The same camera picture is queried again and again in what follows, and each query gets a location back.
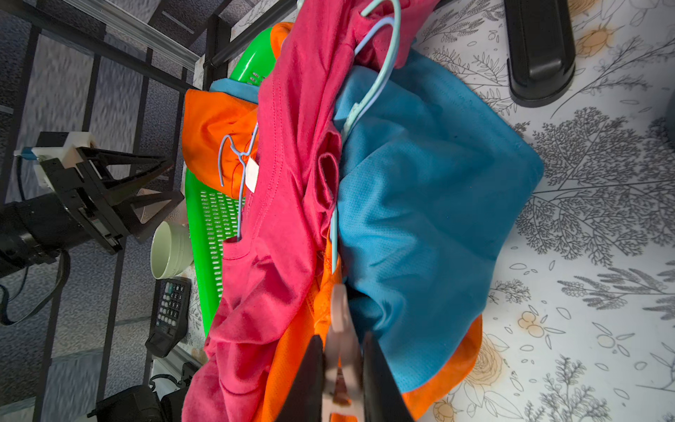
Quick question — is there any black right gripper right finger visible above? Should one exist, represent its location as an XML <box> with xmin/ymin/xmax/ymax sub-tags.
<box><xmin>362</xmin><ymin>332</ymin><xmax>414</xmax><ymax>422</ymax></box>

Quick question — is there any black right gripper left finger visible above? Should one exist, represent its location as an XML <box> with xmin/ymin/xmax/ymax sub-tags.
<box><xmin>276</xmin><ymin>335</ymin><xmax>324</xmax><ymax>422</ymax></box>

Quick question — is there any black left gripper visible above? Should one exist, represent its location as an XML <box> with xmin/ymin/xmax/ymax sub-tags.
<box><xmin>40</xmin><ymin>147</ymin><xmax>185</xmax><ymax>254</ymax></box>

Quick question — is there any dusty pink clothespin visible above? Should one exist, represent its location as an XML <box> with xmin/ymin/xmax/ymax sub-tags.
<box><xmin>322</xmin><ymin>283</ymin><xmax>366</xmax><ymax>421</ymax></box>

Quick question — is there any pink t-shirt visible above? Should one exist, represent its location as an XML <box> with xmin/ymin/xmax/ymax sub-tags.
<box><xmin>181</xmin><ymin>1</ymin><xmax>435</xmax><ymax>421</ymax></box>

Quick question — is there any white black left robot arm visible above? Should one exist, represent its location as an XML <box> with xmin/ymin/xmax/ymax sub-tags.
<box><xmin>1</xmin><ymin>147</ymin><xmax>185</xmax><ymax>318</ymax></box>

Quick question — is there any orange t-shirt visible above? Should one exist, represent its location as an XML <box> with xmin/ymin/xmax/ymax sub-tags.
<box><xmin>182</xmin><ymin>22</ymin><xmax>484</xmax><ymax>422</ymax></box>

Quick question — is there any blue t-shirt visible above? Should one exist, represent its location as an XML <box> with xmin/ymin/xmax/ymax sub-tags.
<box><xmin>209</xmin><ymin>49</ymin><xmax>545</xmax><ymax>395</ymax></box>

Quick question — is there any light green bowl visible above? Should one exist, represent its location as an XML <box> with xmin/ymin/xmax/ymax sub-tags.
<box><xmin>150</xmin><ymin>222</ymin><xmax>193</xmax><ymax>280</ymax></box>

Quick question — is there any black calculator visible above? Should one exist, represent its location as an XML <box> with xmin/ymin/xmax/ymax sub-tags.
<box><xmin>145</xmin><ymin>277</ymin><xmax>192</xmax><ymax>358</ymax></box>

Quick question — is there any floral table cloth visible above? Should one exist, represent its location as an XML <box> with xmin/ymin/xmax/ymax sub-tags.
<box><xmin>414</xmin><ymin>1</ymin><xmax>674</xmax><ymax>421</ymax></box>

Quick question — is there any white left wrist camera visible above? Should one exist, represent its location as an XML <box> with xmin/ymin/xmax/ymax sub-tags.
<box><xmin>13</xmin><ymin>131</ymin><xmax>97</xmax><ymax>190</ymax></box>

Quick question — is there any mint wire hanger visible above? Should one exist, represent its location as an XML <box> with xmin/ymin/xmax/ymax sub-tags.
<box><xmin>329</xmin><ymin>0</ymin><xmax>403</xmax><ymax>275</ymax></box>

